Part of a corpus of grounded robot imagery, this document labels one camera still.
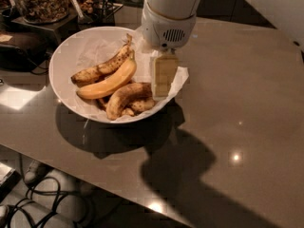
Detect glass jar of nuts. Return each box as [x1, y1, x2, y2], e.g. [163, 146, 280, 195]
[14, 0, 69, 25]

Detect small brown bottom banana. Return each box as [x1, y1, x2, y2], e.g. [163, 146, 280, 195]
[96, 97, 156, 117]

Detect black floor cables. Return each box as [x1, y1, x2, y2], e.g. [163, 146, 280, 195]
[4, 154, 93, 228]

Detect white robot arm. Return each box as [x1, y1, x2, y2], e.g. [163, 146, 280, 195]
[142, 0, 200, 101]

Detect yellow banana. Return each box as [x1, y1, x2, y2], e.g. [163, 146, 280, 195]
[77, 52, 137, 100]

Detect white ceramic bowl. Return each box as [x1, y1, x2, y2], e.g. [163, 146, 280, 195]
[49, 27, 179, 124]

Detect white paper bowl liner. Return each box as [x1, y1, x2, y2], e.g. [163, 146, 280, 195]
[72, 27, 189, 124]

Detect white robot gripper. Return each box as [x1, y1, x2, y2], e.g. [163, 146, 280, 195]
[142, 1, 196, 101]

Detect spotted brown top banana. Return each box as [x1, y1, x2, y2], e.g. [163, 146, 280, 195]
[71, 34, 132, 84]

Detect white shoe on floor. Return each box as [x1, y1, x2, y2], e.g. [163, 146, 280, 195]
[24, 161, 48, 185]

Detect black device on counter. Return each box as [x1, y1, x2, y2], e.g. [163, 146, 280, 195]
[0, 44, 47, 72]

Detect black wire holder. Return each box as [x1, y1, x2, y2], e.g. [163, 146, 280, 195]
[99, 0, 116, 19]

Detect brown spotted front banana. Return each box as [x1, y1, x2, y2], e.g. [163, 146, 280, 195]
[106, 83, 152, 121]

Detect dark wooden tray stand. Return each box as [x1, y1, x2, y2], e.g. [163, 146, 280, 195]
[10, 8, 115, 48]

